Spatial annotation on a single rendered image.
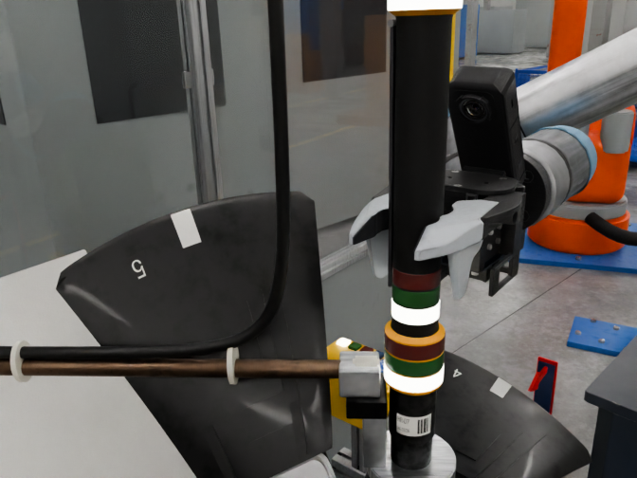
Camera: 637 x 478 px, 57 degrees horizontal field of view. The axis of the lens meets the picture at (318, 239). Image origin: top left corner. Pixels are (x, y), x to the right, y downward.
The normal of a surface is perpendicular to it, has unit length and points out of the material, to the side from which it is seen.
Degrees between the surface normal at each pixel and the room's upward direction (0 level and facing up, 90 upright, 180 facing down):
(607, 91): 98
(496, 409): 16
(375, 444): 90
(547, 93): 63
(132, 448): 50
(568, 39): 96
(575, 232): 90
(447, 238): 42
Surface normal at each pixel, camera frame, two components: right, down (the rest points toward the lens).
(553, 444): 0.34, -0.83
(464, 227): 0.27, -0.48
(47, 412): 0.58, -0.45
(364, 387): -0.06, 0.36
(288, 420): -0.07, -0.25
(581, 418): -0.03, -0.94
